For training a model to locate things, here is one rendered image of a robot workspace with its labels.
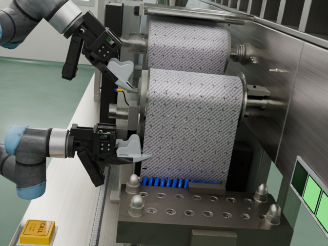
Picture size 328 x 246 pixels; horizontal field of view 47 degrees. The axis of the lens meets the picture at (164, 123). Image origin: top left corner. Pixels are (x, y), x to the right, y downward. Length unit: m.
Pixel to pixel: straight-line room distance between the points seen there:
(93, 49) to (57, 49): 5.79
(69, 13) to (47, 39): 5.79
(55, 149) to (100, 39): 0.29
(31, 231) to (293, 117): 0.67
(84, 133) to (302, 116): 0.51
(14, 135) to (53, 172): 0.35
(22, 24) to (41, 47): 5.81
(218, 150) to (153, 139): 0.18
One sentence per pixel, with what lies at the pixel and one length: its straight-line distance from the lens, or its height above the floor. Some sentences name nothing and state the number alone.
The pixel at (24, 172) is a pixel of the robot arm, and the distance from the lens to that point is 1.03.
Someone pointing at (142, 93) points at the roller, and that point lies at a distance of 0.95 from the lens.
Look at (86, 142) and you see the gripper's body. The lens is 0.98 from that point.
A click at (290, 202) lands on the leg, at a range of 1.32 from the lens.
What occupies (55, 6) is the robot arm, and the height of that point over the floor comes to 1.45.
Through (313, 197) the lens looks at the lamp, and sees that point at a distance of 0.77.
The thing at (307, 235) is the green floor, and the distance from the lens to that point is 2.91.
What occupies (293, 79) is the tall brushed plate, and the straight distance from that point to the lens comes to 0.91.
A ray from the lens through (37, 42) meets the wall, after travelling 6.77.
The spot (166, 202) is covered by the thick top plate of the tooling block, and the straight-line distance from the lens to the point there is 0.94.
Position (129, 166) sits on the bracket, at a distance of 1.10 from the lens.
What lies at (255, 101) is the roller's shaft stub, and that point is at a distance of 1.04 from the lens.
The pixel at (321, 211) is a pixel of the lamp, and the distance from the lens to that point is 0.74.
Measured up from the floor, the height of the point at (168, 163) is 1.08.
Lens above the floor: 1.53
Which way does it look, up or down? 20 degrees down
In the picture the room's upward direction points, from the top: 7 degrees clockwise
